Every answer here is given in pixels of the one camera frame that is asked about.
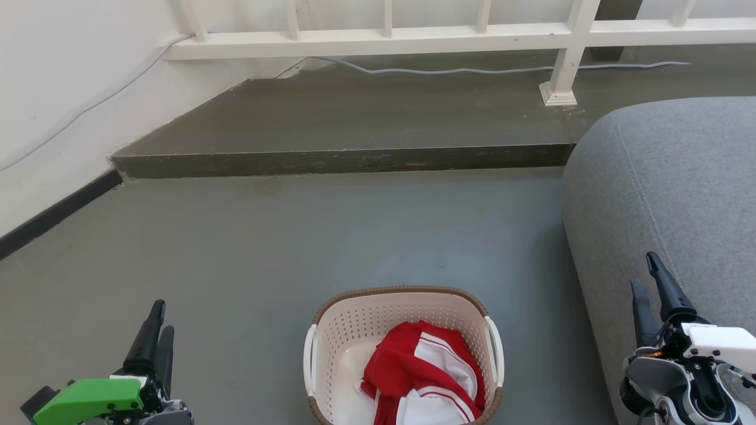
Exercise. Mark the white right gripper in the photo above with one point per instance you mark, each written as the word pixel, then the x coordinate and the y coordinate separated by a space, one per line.
pixel 720 345

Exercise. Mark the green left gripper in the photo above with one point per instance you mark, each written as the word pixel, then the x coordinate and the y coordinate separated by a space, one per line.
pixel 88 398

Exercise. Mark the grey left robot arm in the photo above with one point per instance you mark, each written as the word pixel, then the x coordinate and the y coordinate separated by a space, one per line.
pixel 174 415

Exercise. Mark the beige perforated laundry basket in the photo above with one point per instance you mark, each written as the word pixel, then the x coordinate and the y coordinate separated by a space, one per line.
pixel 354 319

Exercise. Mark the grey fabric sofa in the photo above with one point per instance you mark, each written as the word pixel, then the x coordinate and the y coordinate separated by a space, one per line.
pixel 679 177

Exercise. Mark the black baseboard strip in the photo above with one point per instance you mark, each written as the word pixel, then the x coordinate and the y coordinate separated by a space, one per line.
pixel 59 209

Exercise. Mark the red and white garment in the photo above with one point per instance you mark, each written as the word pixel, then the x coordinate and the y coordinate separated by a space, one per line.
pixel 401 360

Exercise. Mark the raised concrete step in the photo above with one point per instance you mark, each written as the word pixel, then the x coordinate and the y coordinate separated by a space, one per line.
pixel 354 118

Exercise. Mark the white wooden railing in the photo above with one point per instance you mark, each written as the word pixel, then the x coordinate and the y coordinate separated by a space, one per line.
pixel 354 42

